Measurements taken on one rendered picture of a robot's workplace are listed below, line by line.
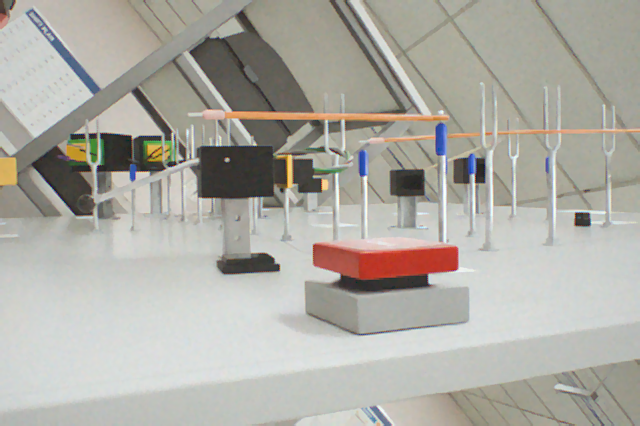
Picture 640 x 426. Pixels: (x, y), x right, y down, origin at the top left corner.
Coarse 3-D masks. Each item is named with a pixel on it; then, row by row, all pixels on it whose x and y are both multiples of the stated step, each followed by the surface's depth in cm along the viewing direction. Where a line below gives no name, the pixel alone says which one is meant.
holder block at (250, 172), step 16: (208, 160) 52; (224, 160) 52; (240, 160) 53; (256, 160) 53; (272, 160) 53; (208, 176) 52; (224, 176) 53; (240, 176) 53; (256, 176) 53; (272, 176) 53; (208, 192) 52; (224, 192) 53; (240, 192) 53; (256, 192) 53; (272, 192) 53
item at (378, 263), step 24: (360, 240) 33; (384, 240) 33; (408, 240) 33; (336, 264) 30; (360, 264) 28; (384, 264) 29; (408, 264) 29; (432, 264) 30; (456, 264) 30; (384, 288) 30
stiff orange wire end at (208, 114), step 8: (208, 112) 40; (216, 112) 40; (224, 112) 40; (232, 112) 40; (240, 112) 41; (248, 112) 41; (352, 120) 43; (360, 120) 44; (368, 120) 44; (376, 120) 44; (384, 120) 44; (392, 120) 44; (400, 120) 45; (408, 120) 45; (416, 120) 45; (424, 120) 45; (432, 120) 45
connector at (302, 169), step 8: (280, 160) 54; (296, 160) 55; (304, 160) 55; (312, 160) 55; (280, 168) 54; (296, 168) 55; (304, 168) 55; (312, 168) 55; (280, 176) 54; (296, 176) 55; (304, 176) 55; (312, 176) 55
